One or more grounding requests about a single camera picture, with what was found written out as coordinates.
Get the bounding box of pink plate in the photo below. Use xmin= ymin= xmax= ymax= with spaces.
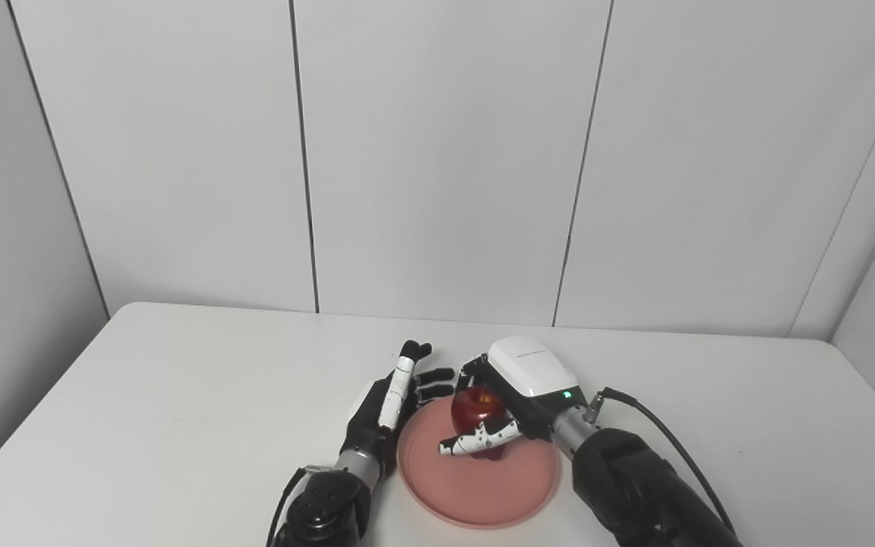
xmin=397 ymin=400 xmax=561 ymax=530

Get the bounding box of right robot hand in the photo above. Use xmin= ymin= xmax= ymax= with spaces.
xmin=438 ymin=336 xmax=589 ymax=458

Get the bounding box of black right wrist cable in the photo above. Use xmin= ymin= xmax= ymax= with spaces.
xmin=586 ymin=387 xmax=738 ymax=537

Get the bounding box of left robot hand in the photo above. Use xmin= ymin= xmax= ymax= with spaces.
xmin=333 ymin=340 xmax=456 ymax=482

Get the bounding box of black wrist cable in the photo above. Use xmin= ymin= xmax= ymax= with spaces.
xmin=586 ymin=387 xmax=738 ymax=537
xmin=266 ymin=465 xmax=332 ymax=547

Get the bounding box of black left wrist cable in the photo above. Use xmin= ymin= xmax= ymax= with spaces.
xmin=266 ymin=465 xmax=332 ymax=547

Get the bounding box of red apple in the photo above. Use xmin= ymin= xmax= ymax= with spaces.
xmin=450 ymin=386 xmax=507 ymax=461

